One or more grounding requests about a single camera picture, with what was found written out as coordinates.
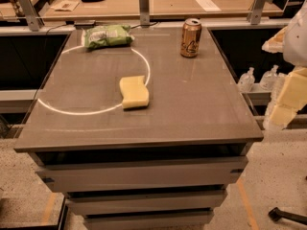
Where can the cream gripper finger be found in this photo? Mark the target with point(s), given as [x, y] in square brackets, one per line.
[292, 97]
[275, 43]

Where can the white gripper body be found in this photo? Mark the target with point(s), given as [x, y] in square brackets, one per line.
[296, 43]

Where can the orange soda can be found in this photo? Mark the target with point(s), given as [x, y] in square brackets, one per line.
[190, 40]

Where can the yellow sponge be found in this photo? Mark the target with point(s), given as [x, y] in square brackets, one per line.
[134, 92]

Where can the clear sanitizer bottle right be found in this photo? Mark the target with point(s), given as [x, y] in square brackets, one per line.
[268, 79]

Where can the clear sanitizer bottle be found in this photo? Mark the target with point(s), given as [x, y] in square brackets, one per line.
[268, 79]
[246, 81]

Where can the clear sanitizer bottle left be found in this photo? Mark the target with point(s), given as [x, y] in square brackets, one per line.
[246, 81]

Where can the white paper sheet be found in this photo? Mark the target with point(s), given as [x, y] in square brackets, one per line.
[208, 5]

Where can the black chair base leg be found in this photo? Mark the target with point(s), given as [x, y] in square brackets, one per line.
[276, 214]

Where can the grey drawer cabinet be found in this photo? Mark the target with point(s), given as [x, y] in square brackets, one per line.
[164, 164]

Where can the green chip bag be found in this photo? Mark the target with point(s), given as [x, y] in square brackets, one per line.
[106, 36]

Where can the white paper note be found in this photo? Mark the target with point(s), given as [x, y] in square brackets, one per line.
[65, 6]

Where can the metal bracket right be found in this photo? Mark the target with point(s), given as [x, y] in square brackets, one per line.
[255, 13]

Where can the metal bracket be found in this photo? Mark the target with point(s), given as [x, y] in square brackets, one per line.
[35, 23]
[255, 13]
[144, 8]

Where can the metal bracket centre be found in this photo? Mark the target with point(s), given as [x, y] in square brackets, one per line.
[144, 8]

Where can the metal bracket left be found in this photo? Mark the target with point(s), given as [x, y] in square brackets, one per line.
[35, 23]

